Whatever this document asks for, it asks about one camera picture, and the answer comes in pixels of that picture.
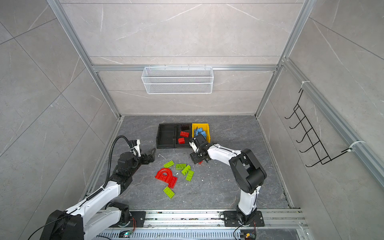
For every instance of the blue lego brick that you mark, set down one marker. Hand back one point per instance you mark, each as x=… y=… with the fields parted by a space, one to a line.
x=198 y=130
x=204 y=134

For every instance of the white wire mesh basket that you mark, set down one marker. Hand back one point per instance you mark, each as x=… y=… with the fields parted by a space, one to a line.
x=178 y=80

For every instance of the green lego brick tilted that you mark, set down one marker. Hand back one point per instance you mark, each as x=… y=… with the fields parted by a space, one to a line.
x=186 y=170

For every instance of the blue lego brick top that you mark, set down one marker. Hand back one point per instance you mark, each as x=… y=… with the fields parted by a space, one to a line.
x=198 y=130

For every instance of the green lego brick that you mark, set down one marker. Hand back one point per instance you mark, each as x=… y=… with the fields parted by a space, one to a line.
x=189 y=175
x=169 y=164
x=169 y=192
x=186 y=170
x=180 y=166

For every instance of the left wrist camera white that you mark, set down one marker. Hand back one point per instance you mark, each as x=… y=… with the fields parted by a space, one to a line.
x=136 y=148

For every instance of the green lego brick front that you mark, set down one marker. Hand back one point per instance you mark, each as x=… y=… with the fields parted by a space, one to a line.
x=169 y=192

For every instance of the red lego brick small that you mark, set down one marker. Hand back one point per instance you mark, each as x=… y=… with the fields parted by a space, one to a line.
x=181 y=140

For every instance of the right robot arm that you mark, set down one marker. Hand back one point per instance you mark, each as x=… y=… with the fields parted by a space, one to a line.
x=246 y=168

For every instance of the red lego brick large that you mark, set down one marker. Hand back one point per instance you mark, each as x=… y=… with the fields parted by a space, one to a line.
x=184 y=134

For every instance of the aluminium rail front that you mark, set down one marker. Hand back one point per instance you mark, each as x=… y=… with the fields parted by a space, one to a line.
x=211 y=224

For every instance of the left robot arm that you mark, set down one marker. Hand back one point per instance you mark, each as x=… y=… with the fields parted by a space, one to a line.
x=97 y=212

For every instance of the black divided tray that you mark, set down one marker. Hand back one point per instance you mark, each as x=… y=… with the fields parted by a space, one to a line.
x=169 y=133

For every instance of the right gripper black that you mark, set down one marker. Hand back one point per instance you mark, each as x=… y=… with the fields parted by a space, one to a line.
x=194 y=158

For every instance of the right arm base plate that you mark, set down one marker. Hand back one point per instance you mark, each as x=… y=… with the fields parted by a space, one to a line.
x=236 y=219

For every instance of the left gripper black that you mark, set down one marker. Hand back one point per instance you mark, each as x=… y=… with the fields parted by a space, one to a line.
x=151 y=157

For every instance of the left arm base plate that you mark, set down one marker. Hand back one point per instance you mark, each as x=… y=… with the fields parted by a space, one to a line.
x=132 y=219

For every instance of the black wire hook rack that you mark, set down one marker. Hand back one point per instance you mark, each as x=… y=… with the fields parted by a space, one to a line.
x=310 y=134

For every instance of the yellow plastic bin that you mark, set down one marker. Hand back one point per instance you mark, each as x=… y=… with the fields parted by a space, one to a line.
x=205 y=127

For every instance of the red arch lego piece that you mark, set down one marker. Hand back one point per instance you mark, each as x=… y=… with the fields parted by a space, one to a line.
x=164 y=175

